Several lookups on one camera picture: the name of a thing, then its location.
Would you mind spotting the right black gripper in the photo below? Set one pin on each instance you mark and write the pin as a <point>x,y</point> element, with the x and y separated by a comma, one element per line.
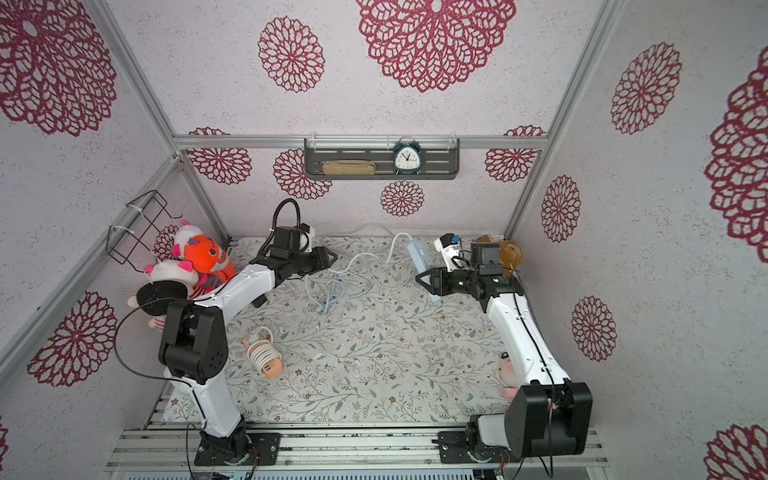
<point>443,282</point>

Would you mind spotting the grey wall shelf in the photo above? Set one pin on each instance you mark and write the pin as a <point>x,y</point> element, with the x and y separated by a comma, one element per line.
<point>441,158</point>

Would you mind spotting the floral table mat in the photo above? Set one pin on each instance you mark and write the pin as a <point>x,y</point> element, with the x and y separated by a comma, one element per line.
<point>371,359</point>

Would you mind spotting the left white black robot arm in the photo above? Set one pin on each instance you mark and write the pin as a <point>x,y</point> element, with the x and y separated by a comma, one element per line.
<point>194,347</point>

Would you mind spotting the tan pouch on shelf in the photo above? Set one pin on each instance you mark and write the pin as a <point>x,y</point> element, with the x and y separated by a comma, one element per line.
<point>346,168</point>

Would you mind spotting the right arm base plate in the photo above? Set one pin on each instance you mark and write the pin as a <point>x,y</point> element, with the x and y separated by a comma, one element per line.
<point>459,447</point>

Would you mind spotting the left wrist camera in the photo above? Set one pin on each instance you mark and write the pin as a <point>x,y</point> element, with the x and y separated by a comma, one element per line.
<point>307,237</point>

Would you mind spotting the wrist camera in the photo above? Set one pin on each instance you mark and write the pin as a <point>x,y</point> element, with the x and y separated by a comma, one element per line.
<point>448,246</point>
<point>307,237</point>

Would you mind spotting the teal alarm clock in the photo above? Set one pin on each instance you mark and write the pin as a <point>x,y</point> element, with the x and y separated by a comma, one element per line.
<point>407,158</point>

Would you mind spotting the brown teddy bear plush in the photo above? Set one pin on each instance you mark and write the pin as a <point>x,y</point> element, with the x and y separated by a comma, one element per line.
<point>511,254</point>

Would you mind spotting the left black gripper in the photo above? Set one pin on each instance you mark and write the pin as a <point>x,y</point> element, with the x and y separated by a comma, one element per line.
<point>315,252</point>

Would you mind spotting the black faced striped plush doll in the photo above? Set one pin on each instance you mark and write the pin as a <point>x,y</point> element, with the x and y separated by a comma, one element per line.
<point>168,280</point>

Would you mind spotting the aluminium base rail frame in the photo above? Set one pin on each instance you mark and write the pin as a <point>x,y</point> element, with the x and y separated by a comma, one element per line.
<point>374,451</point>

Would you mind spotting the light blue power strip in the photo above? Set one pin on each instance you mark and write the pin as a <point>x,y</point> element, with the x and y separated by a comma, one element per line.
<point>391,267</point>

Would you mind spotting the pink plush red dotted dress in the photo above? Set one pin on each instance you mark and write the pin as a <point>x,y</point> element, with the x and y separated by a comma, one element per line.
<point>508,377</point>

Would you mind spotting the black wire wall basket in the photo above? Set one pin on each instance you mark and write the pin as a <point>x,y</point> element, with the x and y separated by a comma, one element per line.
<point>148,236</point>

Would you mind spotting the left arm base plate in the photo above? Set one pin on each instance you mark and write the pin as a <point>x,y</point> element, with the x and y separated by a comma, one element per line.
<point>260,449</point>

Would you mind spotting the orange fish plush toy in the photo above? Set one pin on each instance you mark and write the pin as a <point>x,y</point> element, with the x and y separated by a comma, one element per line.
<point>206,255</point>

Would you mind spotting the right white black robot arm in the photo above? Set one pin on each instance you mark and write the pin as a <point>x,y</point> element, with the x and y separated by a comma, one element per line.
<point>549,414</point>

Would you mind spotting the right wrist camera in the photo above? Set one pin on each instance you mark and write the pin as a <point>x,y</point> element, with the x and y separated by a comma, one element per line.
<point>448,246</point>

